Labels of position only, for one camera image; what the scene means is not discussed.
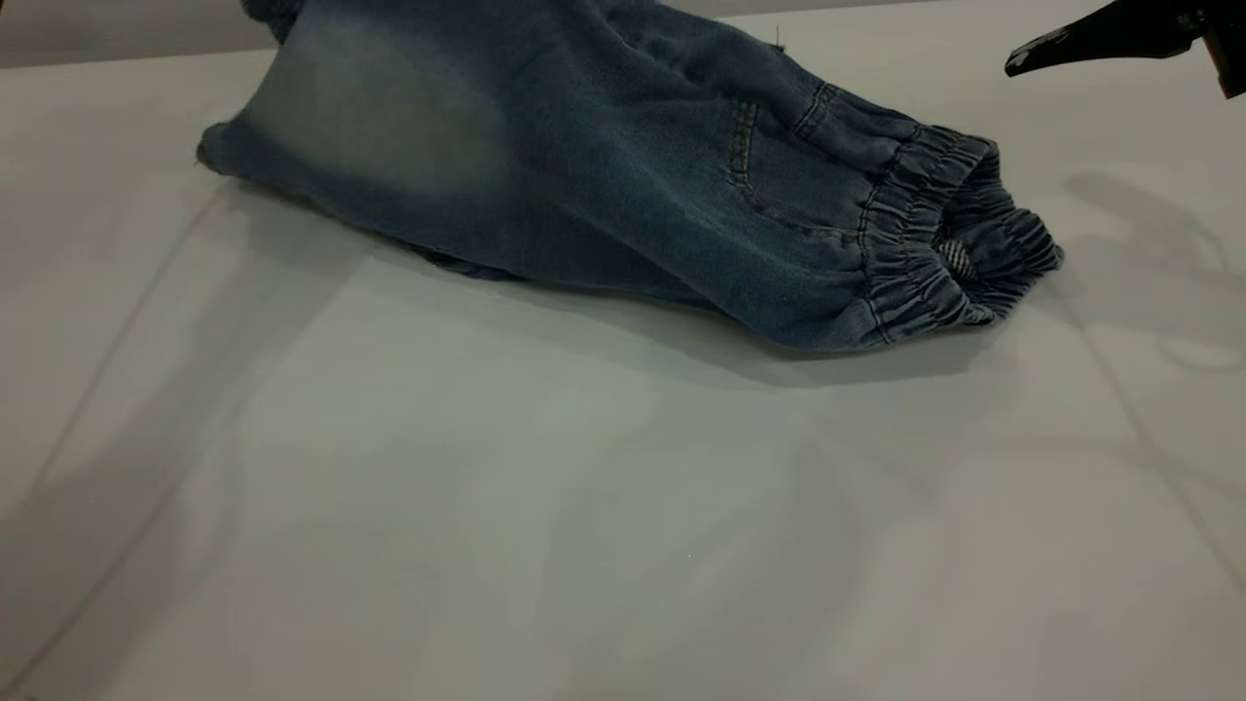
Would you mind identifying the blue denim shorts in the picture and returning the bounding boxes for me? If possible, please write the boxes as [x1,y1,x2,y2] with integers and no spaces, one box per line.
[195,0,1067,352]

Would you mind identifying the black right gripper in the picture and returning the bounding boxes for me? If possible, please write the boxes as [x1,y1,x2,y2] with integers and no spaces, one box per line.
[1005,0,1246,100]

